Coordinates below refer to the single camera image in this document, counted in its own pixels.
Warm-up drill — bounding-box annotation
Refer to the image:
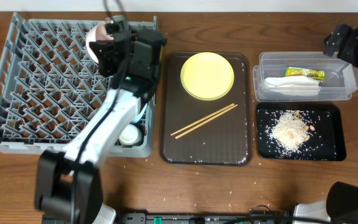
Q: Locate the pink white bowl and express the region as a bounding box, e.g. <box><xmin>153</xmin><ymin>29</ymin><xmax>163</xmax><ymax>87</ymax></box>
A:
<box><xmin>86</xmin><ymin>22</ymin><xmax>114</xmax><ymax>63</ymax></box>

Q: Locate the green yellow snack wrapper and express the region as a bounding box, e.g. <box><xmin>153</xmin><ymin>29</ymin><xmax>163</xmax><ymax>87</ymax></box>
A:
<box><xmin>285</xmin><ymin>67</ymin><xmax>326</xmax><ymax>81</ymax></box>

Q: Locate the light blue bowl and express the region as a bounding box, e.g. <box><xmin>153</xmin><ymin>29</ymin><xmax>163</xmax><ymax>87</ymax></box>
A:
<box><xmin>132</xmin><ymin>104</ymin><xmax>149</xmax><ymax>123</ymax></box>

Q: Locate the white paper napkin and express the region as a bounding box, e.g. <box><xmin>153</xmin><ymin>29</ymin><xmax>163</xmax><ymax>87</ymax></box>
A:
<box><xmin>262</xmin><ymin>76</ymin><xmax>321</xmax><ymax>96</ymax></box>

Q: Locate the white plastic cup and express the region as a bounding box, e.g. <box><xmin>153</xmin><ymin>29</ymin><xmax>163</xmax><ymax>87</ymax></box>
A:
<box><xmin>119</xmin><ymin>124</ymin><xmax>143</xmax><ymax>146</ymax></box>

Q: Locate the yellow round plate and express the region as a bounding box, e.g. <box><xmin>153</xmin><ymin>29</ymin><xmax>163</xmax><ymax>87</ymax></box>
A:
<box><xmin>180</xmin><ymin>52</ymin><xmax>234</xmax><ymax>101</ymax></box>

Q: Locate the rice food waste pile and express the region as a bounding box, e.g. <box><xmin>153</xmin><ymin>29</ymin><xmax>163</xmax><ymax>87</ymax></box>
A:
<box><xmin>265</xmin><ymin>110</ymin><xmax>316</xmax><ymax>156</ymax></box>

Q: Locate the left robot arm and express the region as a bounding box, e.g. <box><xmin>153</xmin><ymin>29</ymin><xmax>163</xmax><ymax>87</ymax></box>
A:
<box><xmin>34</xmin><ymin>15</ymin><xmax>167</xmax><ymax>223</ymax></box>

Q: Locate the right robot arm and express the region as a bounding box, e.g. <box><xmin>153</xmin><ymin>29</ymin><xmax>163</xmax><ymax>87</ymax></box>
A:
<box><xmin>291</xmin><ymin>24</ymin><xmax>358</xmax><ymax>223</ymax></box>

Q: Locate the clear plastic waste bin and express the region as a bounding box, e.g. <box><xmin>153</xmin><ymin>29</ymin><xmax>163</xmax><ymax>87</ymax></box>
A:
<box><xmin>253</xmin><ymin>52</ymin><xmax>358</xmax><ymax>102</ymax></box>

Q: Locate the grey plastic dishwasher rack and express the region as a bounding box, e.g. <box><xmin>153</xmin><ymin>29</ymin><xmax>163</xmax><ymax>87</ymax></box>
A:
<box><xmin>0</xmin><ymin>12</ymin><xmax>160</xmax><ymax>158</ymax></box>

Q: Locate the black rectangular tray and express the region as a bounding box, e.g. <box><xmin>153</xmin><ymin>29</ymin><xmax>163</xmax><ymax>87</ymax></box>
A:
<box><xmin>256</xmin><ymin>102</ymin><xmax>347</xmax><ymax>161</ymax></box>

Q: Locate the dark brown serving tray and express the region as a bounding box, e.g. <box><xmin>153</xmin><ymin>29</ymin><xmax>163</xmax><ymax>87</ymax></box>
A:
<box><xmin>160</xmin><ymin>52</ymin><xmax>253</xmax><ymax>166</ymax></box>

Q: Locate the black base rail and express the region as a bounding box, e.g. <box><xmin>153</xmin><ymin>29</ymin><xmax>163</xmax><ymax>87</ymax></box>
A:
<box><xmin>113</xmin><ymin>212</ymin><xmax>291</xmax><ymax>224</ymax></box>

